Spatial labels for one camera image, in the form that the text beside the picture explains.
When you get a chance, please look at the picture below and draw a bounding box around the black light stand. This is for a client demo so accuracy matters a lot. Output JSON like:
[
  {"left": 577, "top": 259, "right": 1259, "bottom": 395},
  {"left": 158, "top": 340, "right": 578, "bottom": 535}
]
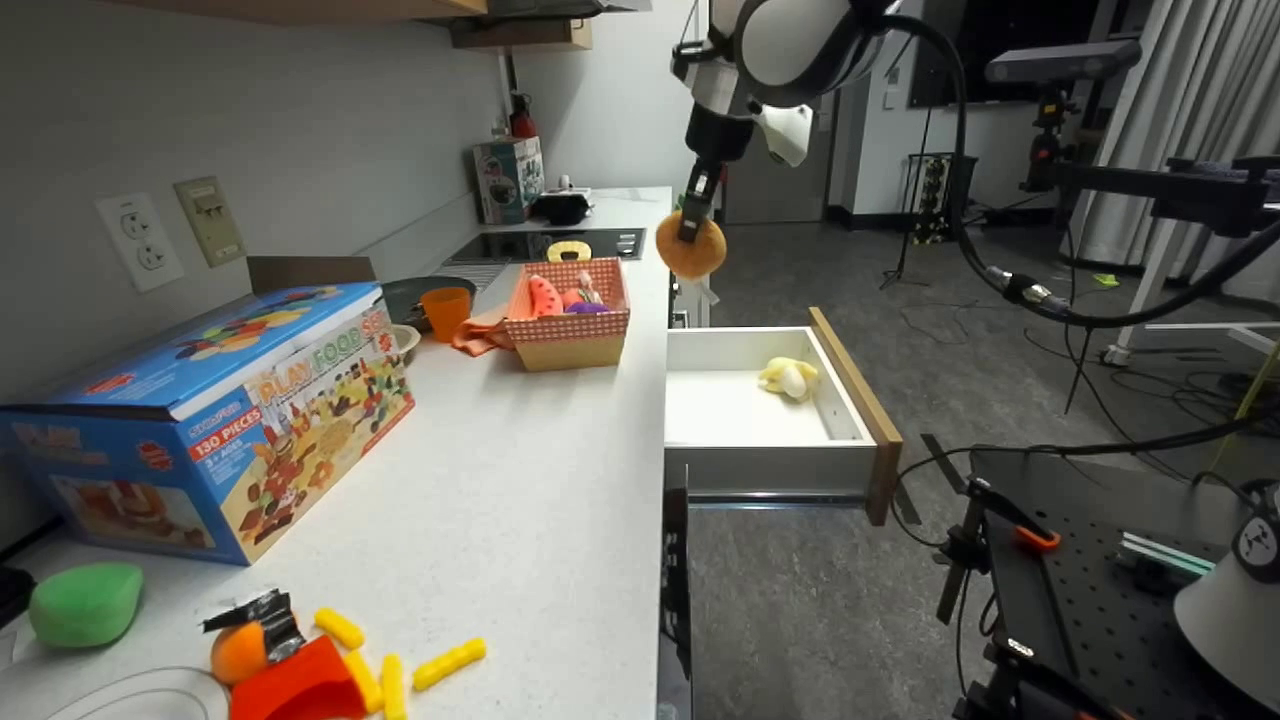
[{"left": 877, "top": 113, "right": 982, "bottom": 291}]

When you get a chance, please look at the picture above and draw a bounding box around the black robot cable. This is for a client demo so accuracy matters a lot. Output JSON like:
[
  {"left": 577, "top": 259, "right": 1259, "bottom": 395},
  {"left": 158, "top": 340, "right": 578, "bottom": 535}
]
[{"left": 872, "top": 9, "right": 1280, "bottom": 334}]

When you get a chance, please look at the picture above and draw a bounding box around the white metal stand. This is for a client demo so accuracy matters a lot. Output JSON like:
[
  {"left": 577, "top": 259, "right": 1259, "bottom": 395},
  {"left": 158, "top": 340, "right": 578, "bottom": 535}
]
[{"left": 1095, "top": 216, "right": 1280, "bottom": 373}]

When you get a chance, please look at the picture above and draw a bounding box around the pink checkered basket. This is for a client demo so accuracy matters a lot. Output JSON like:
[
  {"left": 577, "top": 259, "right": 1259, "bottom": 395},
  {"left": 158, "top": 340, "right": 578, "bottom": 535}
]
[{"left": 500, "top": 254, "right": 634, "bottom": 374}]

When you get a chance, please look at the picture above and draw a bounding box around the yellow toy fry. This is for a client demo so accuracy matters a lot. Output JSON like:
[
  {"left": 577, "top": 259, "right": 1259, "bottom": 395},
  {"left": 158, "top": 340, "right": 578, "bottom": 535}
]
[
  {"left": 374, "top": 647, "right": 417, "bottom": 720},
  {"left": 310, "top": 604, "right": 368, "bottom": 655},
  {"left": 407, "top": 635, "right": 491, "bottom": 697},
  {"left": 334, "top": 641, "right": 388, "bottom": 715}
]

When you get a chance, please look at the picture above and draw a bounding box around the white drawer with wooden front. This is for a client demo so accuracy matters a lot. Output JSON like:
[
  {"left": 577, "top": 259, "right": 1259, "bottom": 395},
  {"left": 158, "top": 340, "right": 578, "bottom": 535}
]
[{"left": 658, "top": 298, "right": 909, "bottom": 527}]

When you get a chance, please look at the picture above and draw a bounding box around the small cream bowl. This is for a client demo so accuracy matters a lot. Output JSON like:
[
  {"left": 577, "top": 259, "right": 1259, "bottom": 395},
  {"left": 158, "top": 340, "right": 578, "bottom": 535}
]
[{"left": 388, "top": 318, "right": 427, "bottom": 373}]

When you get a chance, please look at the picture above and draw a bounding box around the grey curtain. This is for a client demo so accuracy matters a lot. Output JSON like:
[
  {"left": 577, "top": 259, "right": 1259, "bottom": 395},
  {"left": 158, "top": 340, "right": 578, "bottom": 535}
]
[{"left": 1064, "top": 0, "right": 1280, "bottom": 313}]

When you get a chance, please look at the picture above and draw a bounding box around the pink soft toy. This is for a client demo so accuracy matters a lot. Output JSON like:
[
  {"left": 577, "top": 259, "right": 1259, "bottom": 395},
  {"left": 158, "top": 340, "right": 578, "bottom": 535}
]
[{"left": 518, "top": 269, "right": 573, "bottom": 318}]

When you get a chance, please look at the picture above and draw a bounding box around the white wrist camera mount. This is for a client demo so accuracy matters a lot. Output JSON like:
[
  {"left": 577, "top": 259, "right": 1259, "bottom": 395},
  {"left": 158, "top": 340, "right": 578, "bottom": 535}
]
[{"left": 675, "top": 38, "right": 753, "bottom": 120}]

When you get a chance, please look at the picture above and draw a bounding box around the white wall outlet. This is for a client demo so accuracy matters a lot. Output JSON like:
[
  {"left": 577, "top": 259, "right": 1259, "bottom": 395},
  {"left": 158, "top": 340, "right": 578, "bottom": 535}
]
[{"left": 95, "top": 188, "right": 187, "bottom": 296}]

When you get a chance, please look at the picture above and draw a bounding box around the beige wall switch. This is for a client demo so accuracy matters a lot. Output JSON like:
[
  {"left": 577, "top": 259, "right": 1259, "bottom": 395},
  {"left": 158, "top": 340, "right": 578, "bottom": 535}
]
[{"left": 171, "top": 171, "right": 252, "bottom": 272}]

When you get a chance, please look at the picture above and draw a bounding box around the white cone with dial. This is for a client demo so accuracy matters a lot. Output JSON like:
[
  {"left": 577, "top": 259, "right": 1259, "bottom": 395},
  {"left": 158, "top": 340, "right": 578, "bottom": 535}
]
[{"left": 1171, "top": 479, "right": 1280, "bottom": 715}]

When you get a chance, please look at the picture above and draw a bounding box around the wooden upper cabinet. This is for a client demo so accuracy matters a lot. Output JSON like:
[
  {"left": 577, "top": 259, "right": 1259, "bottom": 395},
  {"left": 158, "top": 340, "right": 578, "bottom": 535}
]
[{"left": 122, "top": 0, "right": 491, "bottom": 29}]

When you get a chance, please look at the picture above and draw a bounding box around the black toy packet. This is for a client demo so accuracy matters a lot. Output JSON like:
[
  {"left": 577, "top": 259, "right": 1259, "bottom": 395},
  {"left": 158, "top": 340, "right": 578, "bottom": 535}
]
[{"left": 201, "top": 585, "right": 306, "bottom": 663}]

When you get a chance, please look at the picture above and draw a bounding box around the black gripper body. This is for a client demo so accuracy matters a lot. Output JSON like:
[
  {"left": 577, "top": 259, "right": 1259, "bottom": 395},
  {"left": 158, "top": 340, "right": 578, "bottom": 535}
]
[{"left": 679, "top": 109, "right": 753, "bottom": 203}]

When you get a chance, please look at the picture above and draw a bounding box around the black perforated table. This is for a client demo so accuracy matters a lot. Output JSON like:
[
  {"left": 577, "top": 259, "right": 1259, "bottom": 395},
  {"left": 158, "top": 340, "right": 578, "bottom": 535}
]
[{"left": 963, "top": 444, "right": 1280, "bottom": 720}]

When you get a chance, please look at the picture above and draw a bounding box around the yellow plush toy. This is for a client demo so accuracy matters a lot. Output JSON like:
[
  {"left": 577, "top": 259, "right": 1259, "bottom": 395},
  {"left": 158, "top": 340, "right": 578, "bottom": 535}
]
[{"left": 756, "top": 351, "right": 823, "bottom": 406}]

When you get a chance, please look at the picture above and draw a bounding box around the orange toy ball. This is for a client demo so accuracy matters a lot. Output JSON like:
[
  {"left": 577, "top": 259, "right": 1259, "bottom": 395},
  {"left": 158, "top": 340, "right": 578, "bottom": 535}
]
[{"left": 206, "top": 619, "right": 272, "bottom": 688}]

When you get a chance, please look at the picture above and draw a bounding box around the orange cloth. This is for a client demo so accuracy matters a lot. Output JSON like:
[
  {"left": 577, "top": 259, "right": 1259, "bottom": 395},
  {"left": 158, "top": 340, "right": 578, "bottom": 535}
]
[{"left": 446, "top": 313, "right": 517, "bottom": 360}]

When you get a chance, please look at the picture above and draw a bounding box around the black induction cooktop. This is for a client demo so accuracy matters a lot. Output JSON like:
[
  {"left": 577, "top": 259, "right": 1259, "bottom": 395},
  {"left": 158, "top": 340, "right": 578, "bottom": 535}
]
[{"left": 443, "top": 225, "right": 647, "bottom": 269}]

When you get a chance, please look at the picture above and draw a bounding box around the blue toy food box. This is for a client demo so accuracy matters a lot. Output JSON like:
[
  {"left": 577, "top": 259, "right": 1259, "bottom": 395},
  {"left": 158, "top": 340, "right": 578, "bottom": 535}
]
[{"left": 0, "top": 276, "right": 418, "bottom": 566}]

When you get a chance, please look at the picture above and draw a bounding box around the orange round plush toy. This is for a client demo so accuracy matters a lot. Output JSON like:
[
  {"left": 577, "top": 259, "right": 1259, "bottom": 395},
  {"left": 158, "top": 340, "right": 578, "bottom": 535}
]
[{"left": 650, "top": 209, "right": 730, "bottom": 284}]

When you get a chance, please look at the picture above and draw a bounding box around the teal stick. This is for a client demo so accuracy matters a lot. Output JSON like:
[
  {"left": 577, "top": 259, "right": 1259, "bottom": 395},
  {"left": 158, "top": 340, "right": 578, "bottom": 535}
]
[{"left": 1117, "top": 527, "right": 1221, "bottom": 581}]

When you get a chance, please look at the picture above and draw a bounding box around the green sponge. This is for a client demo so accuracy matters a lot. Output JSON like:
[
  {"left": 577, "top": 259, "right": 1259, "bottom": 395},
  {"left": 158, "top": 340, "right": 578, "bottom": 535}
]
[{"left": 26, "top": 560, "right": 148, "bottom": 655}]

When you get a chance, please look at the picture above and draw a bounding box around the wooden base cabinet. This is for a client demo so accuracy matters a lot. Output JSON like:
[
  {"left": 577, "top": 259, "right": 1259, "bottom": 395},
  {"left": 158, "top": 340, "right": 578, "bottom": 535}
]
[{"left": 657, "top": 262, "right": 715, "bottom": 720}]

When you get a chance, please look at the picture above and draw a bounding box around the dark bowl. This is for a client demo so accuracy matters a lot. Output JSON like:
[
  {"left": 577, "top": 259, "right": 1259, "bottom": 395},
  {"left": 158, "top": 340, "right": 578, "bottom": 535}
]
[{"left": 380, "top": 272, "right": 479, "bottom": 322}]

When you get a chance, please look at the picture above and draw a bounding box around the red toy fries container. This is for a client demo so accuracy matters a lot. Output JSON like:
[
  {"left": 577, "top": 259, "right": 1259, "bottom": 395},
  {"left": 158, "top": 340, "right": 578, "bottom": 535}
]
[{"left": 227, "top": 633, "right": 358, "bottom": 720}]

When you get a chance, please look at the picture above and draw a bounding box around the black stereo camera bar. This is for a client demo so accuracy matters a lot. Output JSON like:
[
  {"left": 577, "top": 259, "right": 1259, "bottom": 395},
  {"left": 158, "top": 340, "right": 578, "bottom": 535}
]
[{"left": 980, "top": 35, "right": 1143, "bottom": 90}]

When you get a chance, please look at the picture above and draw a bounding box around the red bottle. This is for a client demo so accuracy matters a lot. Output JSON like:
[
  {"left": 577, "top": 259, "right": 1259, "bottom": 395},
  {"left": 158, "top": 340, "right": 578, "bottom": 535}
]
[{"left": 505, "top": 87, "right": 544, "bottom": 143}]

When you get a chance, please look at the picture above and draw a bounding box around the white plate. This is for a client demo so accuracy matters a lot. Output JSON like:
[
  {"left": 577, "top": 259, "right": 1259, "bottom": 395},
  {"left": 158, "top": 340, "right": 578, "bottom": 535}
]
[{"left": 42, "top": 663, "right": 230, "bottom": 720}]

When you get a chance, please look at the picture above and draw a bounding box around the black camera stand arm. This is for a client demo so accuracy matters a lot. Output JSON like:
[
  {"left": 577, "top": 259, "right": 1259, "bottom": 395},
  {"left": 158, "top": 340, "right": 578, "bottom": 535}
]
[{"left": 1018, "top": 76, "right": 1280, "bottom": 244}]

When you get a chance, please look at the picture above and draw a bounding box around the grey printed box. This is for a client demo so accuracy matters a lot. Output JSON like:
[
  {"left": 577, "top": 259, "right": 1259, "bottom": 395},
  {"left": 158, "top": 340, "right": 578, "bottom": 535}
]
[{"left": 468, "top": 135, "right": 549, "bottom": 228}]

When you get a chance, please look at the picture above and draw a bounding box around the orange cup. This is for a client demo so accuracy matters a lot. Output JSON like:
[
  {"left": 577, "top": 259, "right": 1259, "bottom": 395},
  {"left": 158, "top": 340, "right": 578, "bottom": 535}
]
[{"left": 417, "top": 284, "right": 479, "bottom": 345}]

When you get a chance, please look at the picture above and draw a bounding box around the black wall monitor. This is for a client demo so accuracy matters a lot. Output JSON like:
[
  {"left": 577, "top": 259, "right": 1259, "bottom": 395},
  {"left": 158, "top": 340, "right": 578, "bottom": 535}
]
[{"left": 909, "top": 0, "right": 1113, "bottom": 113}]

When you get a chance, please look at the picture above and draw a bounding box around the purple toy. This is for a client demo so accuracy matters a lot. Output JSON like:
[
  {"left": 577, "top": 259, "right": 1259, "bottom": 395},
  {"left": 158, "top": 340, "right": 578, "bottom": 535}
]
[{"left": 559, "top": 269, "right": 612, "bottom": 318}]

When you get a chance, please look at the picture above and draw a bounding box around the black clamp with orange handle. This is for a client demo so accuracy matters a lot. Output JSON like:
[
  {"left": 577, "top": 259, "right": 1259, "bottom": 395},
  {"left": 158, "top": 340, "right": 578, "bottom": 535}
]
[{"left": 930, "top": 470, "right": 1066, "bottom": 633}]

